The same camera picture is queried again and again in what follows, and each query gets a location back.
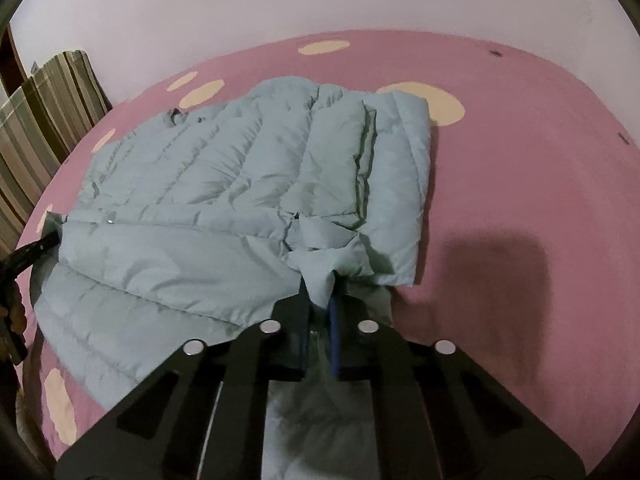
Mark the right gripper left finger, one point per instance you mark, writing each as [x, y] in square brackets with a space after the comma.
[202, 413]

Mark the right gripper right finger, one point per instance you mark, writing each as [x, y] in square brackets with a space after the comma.
[437, 413]

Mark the light blue quilted puffer jacket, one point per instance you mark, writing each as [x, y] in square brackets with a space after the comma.
[195, 224]

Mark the pink polka dot bed sheet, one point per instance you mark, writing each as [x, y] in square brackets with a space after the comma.
[530, 255]

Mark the striped fabric headboard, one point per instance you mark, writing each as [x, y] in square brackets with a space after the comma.
[41, 124]

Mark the dark brown wooden door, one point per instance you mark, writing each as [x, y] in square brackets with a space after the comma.
[12, 71]

